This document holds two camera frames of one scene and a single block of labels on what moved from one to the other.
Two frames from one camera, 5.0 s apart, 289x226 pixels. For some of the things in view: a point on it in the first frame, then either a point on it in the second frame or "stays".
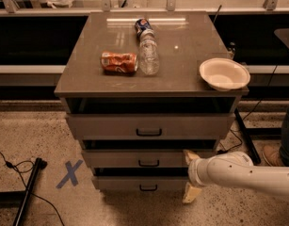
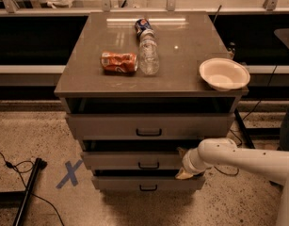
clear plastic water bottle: (149, 59) stays
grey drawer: (140, 158) stays
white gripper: (193, 172) -> (190, 162)
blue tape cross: (71, 174) stays
